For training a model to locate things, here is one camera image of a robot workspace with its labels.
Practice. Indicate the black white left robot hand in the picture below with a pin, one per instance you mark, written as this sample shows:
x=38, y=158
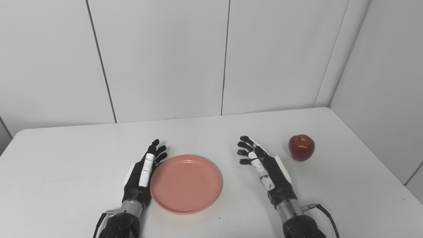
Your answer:
x=138, y=185

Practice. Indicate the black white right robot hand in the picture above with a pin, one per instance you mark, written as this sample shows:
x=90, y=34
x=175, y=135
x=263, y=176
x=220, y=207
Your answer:
x=276, y=178

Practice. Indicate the red apple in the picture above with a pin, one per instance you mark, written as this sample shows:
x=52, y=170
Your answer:
x=301, y=148

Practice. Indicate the pink round plate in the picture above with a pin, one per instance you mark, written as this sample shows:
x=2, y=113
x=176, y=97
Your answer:
x=186, y=185

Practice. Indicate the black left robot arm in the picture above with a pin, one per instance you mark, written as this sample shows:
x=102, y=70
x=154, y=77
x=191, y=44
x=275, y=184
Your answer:
x=119, y=226

